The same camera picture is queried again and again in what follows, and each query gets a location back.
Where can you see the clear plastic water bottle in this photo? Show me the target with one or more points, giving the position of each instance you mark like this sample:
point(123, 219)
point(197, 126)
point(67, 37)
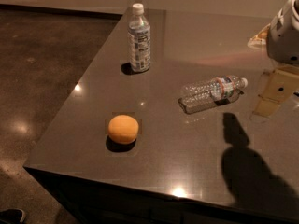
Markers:
point(204, 95)

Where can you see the black shoe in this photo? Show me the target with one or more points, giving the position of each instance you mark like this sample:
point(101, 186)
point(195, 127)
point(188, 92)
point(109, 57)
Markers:
point(12, 216)

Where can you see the upright white labelled bottle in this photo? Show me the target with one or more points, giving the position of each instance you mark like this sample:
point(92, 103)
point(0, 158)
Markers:
point(139, 39)

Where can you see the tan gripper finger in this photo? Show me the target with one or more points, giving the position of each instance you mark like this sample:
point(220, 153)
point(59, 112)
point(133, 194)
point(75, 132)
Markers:
point(259, 40)
point(281, 85)

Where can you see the orange fruit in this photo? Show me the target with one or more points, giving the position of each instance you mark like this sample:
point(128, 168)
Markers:
point(123, 129)

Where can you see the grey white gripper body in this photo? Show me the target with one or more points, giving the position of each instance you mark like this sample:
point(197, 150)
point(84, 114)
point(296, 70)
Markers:
point(282, 39)

